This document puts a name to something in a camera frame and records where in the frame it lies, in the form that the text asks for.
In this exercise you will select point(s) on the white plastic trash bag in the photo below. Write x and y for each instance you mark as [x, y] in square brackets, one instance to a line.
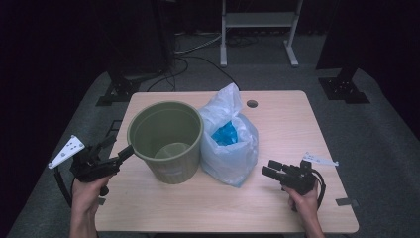
[228, 162]

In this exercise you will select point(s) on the white metal stand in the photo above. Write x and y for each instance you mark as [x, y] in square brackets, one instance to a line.
[261, 20]

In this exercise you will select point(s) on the green plastic trash bin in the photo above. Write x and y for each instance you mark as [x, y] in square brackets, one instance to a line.
[171, 165]

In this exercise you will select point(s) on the black stand base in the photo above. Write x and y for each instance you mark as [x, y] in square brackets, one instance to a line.
[119, 89]
[343, 89]

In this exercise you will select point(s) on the black table edge bracket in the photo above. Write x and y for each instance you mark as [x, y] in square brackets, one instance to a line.
[346, 201]

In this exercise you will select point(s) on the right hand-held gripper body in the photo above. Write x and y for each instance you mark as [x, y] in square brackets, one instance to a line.
[300, 180]

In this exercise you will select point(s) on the person's right hand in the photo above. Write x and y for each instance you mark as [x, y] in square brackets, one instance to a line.
[305, 206]

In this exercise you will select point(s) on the person's left hand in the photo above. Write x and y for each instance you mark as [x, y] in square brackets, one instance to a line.
[85, 196]

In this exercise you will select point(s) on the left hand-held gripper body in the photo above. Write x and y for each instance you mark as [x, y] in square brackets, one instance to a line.
[92, 167]

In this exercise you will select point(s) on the crumpled blue plastic waste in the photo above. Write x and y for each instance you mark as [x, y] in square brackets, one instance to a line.
[225, 134]

